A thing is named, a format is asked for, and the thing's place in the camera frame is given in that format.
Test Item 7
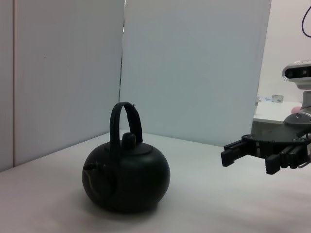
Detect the white background desk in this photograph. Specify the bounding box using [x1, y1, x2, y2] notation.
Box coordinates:
[252, 100, 304, 123]

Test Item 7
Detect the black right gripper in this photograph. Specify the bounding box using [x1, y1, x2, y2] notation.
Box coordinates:
[220, 123, 311, 175]

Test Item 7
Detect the blue hanging cable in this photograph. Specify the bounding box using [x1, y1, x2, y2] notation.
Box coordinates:
[301, 4, 311, 38]

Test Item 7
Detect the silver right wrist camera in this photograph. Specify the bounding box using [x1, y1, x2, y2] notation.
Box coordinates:
[282, 59, 311, 112]

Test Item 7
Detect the black round teapot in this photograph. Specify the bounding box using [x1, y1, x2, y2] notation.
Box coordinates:
[82, 101, 171, 214]

